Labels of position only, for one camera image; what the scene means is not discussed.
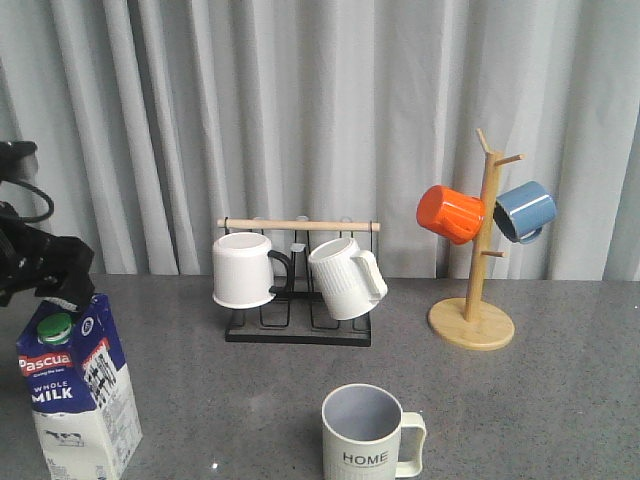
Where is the wooden mug tree stand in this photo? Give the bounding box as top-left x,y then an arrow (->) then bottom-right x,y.
427,128 -> 524,351

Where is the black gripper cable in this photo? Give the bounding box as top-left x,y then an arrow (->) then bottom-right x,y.
0,178 -> 55,224

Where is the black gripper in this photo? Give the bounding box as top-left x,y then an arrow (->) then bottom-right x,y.
1,202 -> 95,311

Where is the blue mug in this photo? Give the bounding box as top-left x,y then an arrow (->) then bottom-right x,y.
493,181 -> 557,244

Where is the black wire mug rack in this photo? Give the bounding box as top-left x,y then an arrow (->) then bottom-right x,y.
218,216 -> 381,347

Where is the blue white milk carton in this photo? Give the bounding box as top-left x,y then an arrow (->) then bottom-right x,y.
16,294 -> 142,479

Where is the orange mug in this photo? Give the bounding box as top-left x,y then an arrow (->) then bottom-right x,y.
416,185 -> 486,245

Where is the white HOME mug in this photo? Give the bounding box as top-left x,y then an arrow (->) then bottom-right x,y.
321,383 -> 427,479

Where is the white mug black handle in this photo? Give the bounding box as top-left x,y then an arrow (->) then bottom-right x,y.
212,232 -> 294,309

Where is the white ribbed mug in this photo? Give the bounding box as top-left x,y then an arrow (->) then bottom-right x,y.
309,237 -> 388,321

